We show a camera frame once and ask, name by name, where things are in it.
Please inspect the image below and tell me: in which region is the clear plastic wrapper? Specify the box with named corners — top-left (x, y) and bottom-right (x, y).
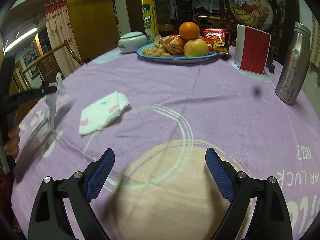
top-left (44, 72), bottom-right (68, 136)

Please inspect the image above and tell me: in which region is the person's left hand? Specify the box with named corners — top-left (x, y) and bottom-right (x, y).
top-left (4, 126), bottom-right (20, 159)

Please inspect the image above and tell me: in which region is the wooden rattan chair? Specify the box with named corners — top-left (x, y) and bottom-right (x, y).
top-left (19, 40), bottom-right (84, 89)

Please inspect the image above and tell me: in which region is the folded white tissue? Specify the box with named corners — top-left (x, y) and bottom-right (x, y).
top-left (79, 91), bottom-right (131, 135)

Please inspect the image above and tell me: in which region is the purple tablecloth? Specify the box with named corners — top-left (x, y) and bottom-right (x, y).
top-left (11, 50), bottom-right (319, 239)

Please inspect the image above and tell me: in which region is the white lidded ceramic jar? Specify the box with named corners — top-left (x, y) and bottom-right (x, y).
top-left (118, 31), bottom-right (148, 53)

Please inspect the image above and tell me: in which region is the silver thermos bottle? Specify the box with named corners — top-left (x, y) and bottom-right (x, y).
top-left (275, 22), bottom-right (311, 106)

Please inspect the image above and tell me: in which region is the walnut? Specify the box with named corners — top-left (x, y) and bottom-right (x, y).
top-left (144, 50), bottom-right (155, 56)
top-left (161, 52), bottom-right (171, 57)

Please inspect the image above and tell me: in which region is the yellow cylindrical canister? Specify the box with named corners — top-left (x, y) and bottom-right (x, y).
top-left (142, 0), bottom-right (159, 43)

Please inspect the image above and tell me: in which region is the blue rimmed fruit plate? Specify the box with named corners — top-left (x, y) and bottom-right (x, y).
top-left (136, 43), bottom-right (219, 64)

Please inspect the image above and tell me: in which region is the red and white box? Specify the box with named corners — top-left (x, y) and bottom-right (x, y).
top-left (234, 24), bottom-right (271, 75)

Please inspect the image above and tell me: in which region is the yellow apple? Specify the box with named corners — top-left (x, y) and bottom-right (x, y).
top-left (183, 38), bottom-right (209, 57)

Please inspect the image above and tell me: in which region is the red snack packet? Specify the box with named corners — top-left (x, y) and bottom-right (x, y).
top-left (202, 28), bottom-right (228, 54)

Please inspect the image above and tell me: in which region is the orange fruit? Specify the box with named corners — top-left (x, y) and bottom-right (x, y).
top-left (179, 22), bottom-right (201, 41)

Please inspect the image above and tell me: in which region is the round embroidered screen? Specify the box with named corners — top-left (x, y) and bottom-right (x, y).
top-left (219, 0), bottom-right (280, 73)

